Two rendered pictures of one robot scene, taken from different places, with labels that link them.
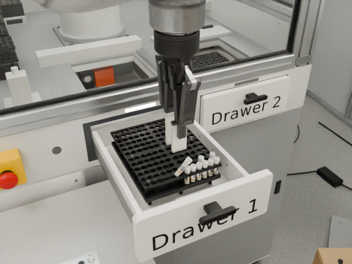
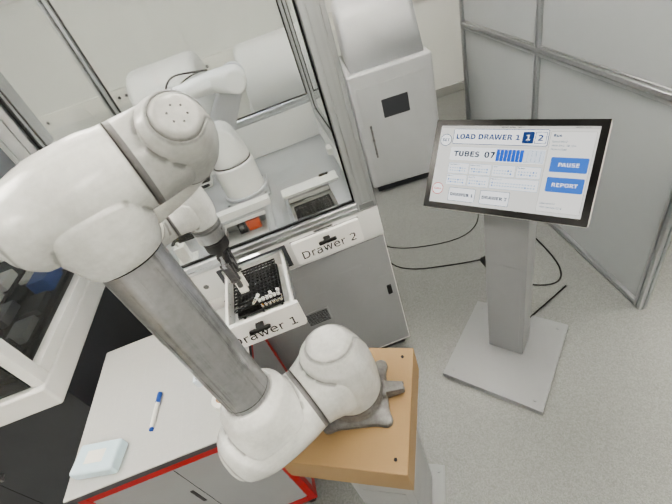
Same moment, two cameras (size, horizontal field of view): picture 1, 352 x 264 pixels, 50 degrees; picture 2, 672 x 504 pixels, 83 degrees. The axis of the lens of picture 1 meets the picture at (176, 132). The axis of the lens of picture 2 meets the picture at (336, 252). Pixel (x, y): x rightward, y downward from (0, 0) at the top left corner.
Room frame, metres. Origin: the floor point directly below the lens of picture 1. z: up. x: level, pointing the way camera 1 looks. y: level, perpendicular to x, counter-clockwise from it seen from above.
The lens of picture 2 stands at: (-0.19, -0.74, 1.80)
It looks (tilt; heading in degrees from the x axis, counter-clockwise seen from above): 38 degrees down; 25
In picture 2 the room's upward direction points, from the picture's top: 21 degrees counter-clockwise
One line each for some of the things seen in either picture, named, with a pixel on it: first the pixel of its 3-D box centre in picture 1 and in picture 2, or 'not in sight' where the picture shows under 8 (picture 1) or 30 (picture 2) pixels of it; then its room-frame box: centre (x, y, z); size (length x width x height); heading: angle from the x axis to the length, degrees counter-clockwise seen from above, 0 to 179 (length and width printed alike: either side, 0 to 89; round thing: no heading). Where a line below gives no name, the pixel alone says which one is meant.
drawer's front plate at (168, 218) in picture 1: (206, 213); (262, 326); (0.52, -0.06, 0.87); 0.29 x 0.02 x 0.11; 116
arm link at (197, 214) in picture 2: not in sight; (186, 204); (0.59, 0.01, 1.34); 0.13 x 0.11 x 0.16; 138
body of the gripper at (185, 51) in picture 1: (176, 54); (220, 249); (0.60, 0.00, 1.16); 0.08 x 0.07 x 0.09; 26
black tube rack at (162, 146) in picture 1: (163, 157); (258, 289); (0.70, 0.03, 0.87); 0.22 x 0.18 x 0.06; 26
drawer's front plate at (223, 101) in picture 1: (246, 103); (327, 241); (0.94, -0.20, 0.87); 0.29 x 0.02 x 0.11; 116
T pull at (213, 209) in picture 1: (214, 211); (259, 326); (0.49, -0.07, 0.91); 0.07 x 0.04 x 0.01; 116
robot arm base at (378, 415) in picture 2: not in sight; (361, 390); (0.29, -0.45, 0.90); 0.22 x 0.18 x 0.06; 101
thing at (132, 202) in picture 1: (161, 157); (259, 288); (0.70, 0.03, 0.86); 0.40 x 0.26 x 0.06; 26
